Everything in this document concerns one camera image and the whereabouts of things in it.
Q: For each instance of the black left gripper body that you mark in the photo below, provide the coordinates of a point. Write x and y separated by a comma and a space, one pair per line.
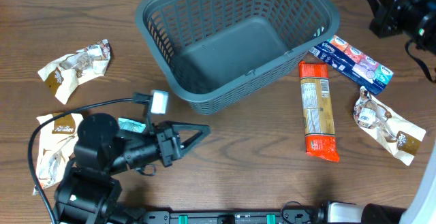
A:
163, 138

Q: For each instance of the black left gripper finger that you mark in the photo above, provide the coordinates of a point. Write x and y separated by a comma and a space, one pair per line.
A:
191, 142
177, 126

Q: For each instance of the grey plastic basket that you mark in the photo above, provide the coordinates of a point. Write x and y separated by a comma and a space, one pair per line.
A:
215, 52

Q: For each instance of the orange tan cracker package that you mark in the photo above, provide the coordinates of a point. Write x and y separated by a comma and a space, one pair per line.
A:
317, 112

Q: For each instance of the blue tissue multipack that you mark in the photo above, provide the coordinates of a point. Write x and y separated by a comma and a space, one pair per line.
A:
353, 63

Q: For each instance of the beige nut snack bag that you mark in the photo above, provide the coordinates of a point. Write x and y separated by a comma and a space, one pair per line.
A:
398, 136

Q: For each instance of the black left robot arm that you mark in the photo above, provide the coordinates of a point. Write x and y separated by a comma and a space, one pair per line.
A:
89, 193

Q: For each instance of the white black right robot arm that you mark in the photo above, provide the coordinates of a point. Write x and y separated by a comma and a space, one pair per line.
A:
415, 18

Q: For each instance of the small teal white packet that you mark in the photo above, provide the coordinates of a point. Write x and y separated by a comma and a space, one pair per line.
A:
131, 125

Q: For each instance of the beige brown snack bag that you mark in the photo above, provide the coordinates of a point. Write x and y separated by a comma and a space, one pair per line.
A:
56, 145

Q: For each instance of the crumpled beige snack bag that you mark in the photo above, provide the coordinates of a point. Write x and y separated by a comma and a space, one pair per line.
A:
63, 75

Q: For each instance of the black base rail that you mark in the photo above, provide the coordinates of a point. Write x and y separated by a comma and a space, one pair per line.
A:
291, 213

